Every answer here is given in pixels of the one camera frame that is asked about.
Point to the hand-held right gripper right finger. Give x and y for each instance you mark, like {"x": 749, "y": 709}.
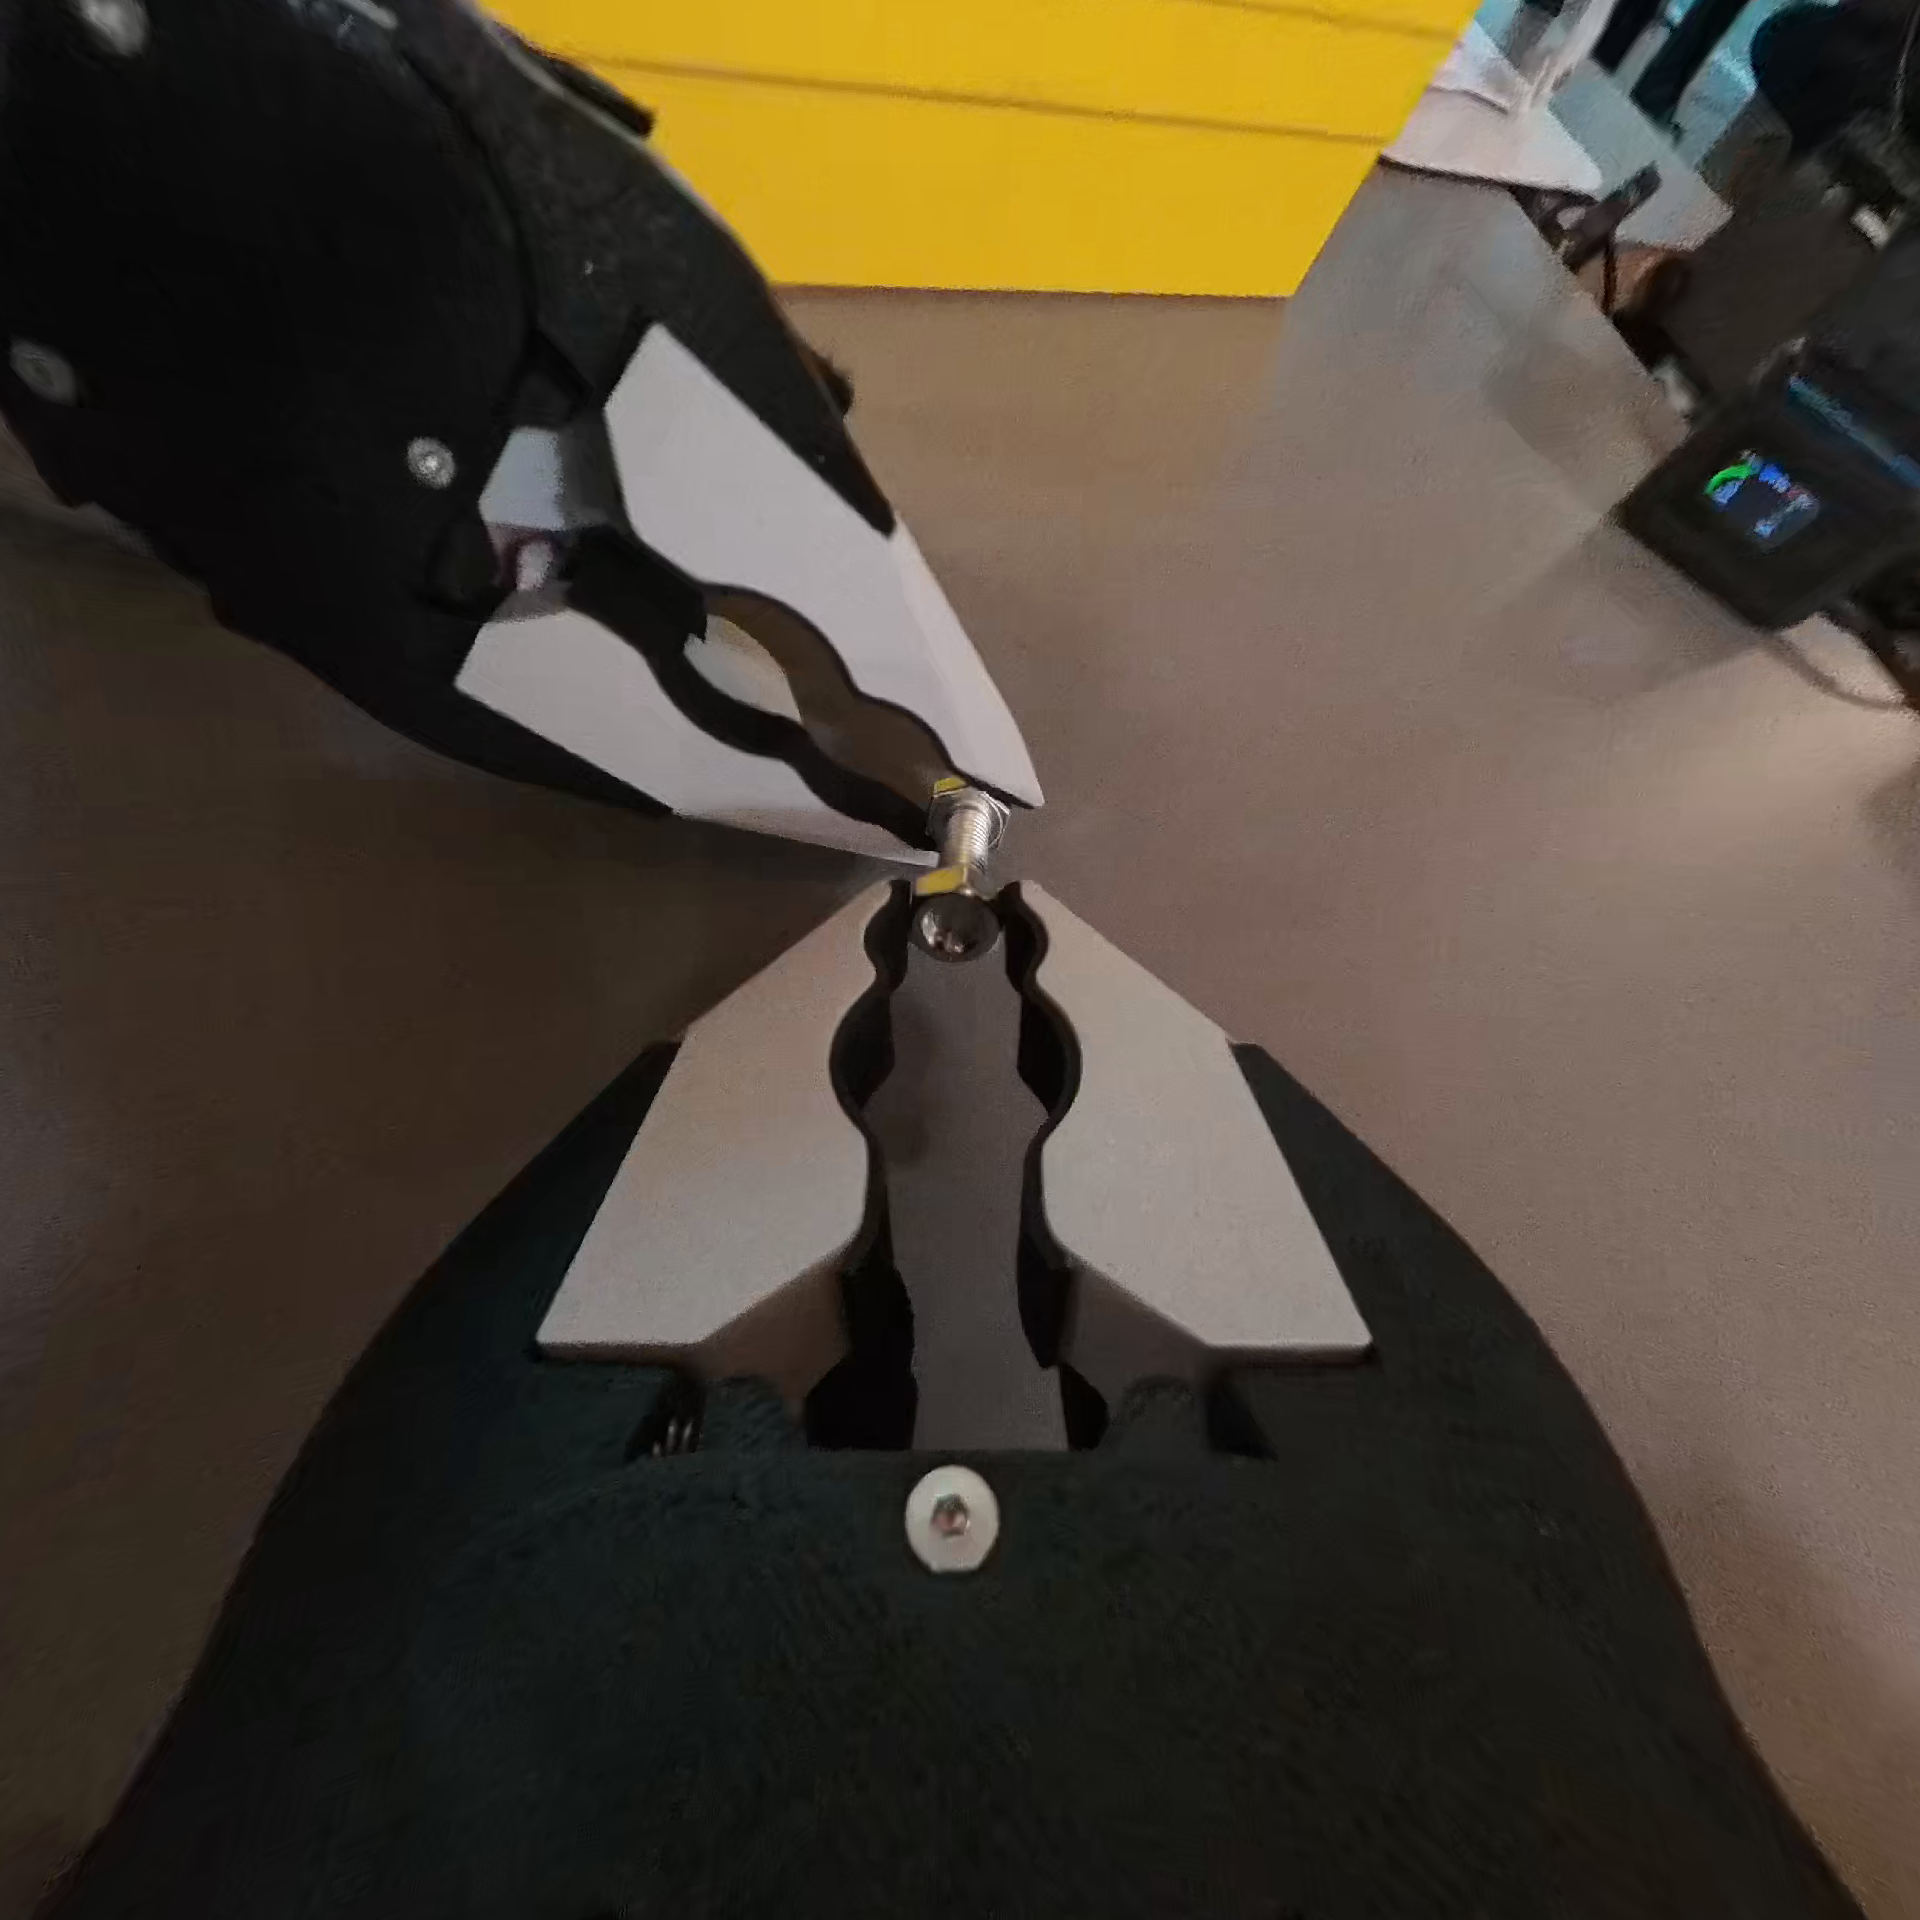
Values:
{"x": 1184, "y": 1184}

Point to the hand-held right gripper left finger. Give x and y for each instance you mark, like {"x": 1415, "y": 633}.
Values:
{"x": 720, "y": 1184}

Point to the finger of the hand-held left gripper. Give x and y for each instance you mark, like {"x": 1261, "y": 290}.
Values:
{"x": 780, "y": 525}
{"x": 600, "y": 720}

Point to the steel bolt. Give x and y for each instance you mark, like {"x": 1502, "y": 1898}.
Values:
{"x": 954, "y": 931}

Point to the white stand base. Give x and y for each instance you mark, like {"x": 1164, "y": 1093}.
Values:
{"x": 1484, "y": 129}

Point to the black device with screen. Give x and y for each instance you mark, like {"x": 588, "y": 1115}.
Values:
{"x": 1757, "y": 525}

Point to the small black clamp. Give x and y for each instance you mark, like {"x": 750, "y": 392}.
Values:
{"x": 1605, "y": 218}

